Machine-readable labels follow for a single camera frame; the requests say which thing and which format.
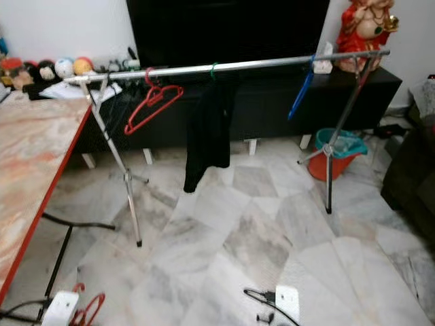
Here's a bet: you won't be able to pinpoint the red plastic hanger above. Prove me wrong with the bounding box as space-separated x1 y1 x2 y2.
69 282 106 326
124 67 186 137

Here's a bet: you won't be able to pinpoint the blue plastic hanger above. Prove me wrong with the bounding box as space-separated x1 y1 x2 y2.
288 56 317 122

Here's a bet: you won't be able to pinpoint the marble-top folding table red edge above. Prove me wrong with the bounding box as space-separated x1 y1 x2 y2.
0 95 116 326

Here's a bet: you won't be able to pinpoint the red-topped brown toy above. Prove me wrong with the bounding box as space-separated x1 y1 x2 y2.
1 58 27 90

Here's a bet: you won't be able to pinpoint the black plush toy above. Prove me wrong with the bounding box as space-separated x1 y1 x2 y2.
36 60 58 84

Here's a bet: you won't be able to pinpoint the white paper sheets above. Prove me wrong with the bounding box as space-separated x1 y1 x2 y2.
41 81 123 101

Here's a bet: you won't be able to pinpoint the white round plush toy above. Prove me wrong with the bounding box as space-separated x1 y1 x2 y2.
54 58 75 79

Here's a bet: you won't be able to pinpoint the orange round plush toy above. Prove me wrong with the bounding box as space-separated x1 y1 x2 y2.
73 56 94 75

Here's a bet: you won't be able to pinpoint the black t-shirt green logo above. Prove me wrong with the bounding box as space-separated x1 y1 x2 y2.
182 76 239 194

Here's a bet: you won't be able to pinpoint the black flat television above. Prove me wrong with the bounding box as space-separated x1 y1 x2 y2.
126 0 332 69

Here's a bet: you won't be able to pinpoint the black TV cabinet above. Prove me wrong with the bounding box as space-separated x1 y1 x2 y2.
34 65 403 156

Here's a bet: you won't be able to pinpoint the silver metal clothes rack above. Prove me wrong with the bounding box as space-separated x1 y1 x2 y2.
63 48 392 248

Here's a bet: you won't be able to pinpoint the red plastic bucket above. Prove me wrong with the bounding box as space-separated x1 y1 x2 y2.
307 149 364 182

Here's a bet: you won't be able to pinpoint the white pink tissue box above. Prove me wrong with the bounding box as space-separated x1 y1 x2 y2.
313 42 334 74

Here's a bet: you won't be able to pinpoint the teal plastic bucket liner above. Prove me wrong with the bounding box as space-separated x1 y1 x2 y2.
315 128 368 158

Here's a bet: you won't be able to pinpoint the red laughing buddha figurine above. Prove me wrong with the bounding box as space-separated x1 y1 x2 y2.
336 0 398 74

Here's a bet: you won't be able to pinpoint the dark grey fabric sofa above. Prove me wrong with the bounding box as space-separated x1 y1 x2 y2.
381 102 435 218

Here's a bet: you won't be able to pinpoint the light grey pillow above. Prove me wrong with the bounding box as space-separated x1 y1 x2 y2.
408 75 435 120

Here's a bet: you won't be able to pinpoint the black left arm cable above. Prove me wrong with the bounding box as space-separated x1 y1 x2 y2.
0 299 52 323

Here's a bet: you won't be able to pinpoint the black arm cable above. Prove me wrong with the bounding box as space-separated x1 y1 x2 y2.
0 299 52 323
243 287 303 326

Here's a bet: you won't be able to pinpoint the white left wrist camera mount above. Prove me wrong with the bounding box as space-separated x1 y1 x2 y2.
41 291 80 326

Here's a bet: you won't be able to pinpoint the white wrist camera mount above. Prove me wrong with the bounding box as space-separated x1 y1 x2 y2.
41 291 80 326
274 285 301 325

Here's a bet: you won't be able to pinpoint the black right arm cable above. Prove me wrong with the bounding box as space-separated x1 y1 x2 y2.
243 287 303 326

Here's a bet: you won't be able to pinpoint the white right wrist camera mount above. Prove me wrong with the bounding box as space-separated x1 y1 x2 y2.
274 285 301 325

